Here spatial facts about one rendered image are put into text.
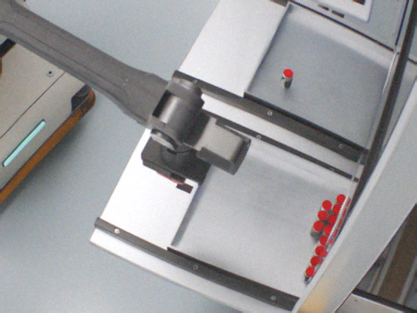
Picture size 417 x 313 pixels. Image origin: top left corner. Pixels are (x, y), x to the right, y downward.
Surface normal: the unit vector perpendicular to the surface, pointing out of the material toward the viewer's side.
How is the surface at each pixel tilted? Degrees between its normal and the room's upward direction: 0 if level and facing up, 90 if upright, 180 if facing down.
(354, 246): 90
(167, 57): 0
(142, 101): 31
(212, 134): 17
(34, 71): 0
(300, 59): 0
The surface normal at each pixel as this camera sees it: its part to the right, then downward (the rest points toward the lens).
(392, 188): -0.40, 0.81
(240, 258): 0.07, -0.43
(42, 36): 0.33, 0.04
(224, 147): -0.02, -0.15
